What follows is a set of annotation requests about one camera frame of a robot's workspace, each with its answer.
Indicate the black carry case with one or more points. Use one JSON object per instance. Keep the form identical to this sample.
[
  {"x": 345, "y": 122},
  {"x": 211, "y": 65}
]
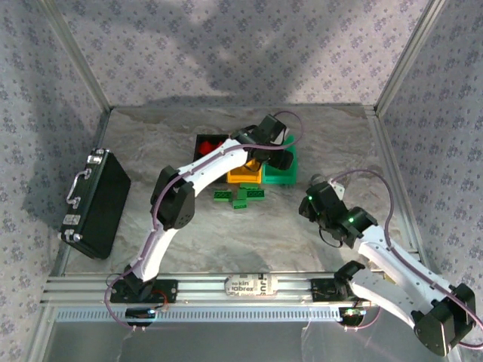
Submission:
[{"x": 102, "y": 200}]

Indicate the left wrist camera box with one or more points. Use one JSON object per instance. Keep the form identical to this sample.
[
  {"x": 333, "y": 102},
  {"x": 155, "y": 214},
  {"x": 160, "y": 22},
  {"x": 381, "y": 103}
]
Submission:
[{"x": 281, "y": 138}]

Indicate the aluminium frame leg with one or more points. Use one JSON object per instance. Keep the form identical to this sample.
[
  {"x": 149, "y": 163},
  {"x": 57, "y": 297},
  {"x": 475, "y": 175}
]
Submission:
[{"x": 41, "y": 335}]

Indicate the green lego brick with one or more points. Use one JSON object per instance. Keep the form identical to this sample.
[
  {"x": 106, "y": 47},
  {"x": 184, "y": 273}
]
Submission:
[
  {"x": 239, "y": 204},
  {"x": 256, "y": 193},
  {"x": 223, "y": 195},
  {"x": 241, "y": 192},
  {"x": 249, "y": 185}
]

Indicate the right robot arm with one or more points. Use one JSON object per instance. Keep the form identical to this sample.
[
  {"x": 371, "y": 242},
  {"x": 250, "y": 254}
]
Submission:
[{"x": 396, "y": 264}]

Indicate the small black controller board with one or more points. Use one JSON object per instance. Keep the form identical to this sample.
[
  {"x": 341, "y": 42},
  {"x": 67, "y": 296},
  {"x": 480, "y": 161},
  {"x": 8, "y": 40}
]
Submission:
[
  {"x": 352, "y": 313},
  {"x": 139, "y": 313}
]

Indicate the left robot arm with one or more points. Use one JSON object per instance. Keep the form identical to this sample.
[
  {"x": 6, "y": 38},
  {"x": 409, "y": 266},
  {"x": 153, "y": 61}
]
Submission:
[{"x": 211, "y": 162}]

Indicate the white printed label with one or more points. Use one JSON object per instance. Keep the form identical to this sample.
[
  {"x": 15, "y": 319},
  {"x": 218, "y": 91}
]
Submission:
[{"x": 249, "y": 286}]

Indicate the green plastic container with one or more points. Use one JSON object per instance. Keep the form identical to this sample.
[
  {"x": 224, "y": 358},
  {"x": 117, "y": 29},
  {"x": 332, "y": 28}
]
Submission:
[{"x": 281, "y": 175}]

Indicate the yellow plastic container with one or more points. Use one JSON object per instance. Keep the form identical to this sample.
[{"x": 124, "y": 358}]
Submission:
[{"x": 241, "y": 176}]

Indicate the aluminium frame post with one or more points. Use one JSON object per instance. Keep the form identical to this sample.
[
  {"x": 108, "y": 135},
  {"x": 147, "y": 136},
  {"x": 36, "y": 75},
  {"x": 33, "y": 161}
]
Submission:
[
  {"x": 409, "y": 56},
  {"x": 77, "y": 56}
]

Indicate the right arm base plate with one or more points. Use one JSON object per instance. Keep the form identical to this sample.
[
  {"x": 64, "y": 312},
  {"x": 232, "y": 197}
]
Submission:
[{"x": 320, "y": 290}]

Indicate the black plastic container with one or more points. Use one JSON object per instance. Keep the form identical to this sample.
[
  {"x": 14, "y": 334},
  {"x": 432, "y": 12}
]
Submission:
[{"x": 198, "y": 141}]

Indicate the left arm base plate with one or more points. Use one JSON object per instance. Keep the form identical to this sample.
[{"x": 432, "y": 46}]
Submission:
[{"x": 166, "y": 290}]

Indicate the aluminium front frame rail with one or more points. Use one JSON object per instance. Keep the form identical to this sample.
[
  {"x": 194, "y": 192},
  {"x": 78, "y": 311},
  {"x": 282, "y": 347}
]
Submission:
[{"x": 203, "y": 286}]

